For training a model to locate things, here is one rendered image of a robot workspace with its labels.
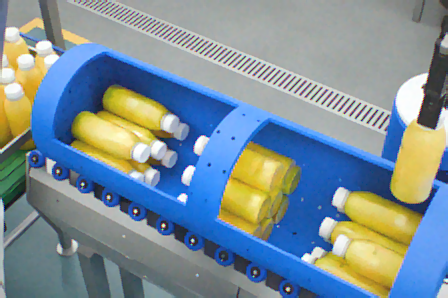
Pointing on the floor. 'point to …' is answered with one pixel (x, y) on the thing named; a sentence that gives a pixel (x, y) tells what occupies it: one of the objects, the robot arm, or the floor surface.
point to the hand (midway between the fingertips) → (436, 99)
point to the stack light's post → (52, 23)
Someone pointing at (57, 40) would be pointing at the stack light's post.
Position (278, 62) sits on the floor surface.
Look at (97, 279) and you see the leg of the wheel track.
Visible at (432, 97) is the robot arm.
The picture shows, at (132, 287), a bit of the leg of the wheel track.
